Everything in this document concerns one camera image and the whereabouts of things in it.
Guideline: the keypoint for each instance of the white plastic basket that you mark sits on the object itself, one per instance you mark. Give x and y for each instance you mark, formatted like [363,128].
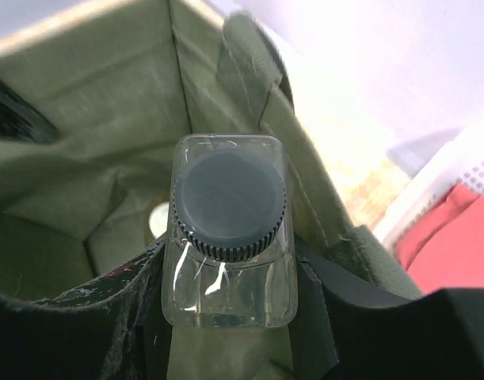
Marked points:
[459,161]

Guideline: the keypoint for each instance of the clear square bottle black cap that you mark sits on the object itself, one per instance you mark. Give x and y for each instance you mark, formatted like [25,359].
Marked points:
[229,259]

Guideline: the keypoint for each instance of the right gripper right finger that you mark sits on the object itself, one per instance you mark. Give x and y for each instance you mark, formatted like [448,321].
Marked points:
[347,328]

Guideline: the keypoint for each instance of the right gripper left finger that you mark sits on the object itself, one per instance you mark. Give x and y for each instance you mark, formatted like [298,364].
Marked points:
[111,327]

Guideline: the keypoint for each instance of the red folded cloth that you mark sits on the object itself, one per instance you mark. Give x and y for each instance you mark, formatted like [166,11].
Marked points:
[445,247]

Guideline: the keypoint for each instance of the amber bottle white cap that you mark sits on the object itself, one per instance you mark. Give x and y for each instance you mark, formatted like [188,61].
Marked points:
[158,219]

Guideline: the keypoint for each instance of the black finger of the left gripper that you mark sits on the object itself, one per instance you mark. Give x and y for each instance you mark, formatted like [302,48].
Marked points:
[21,122]

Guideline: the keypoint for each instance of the green canvas bag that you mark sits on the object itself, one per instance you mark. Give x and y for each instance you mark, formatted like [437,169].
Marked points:
[123,87]

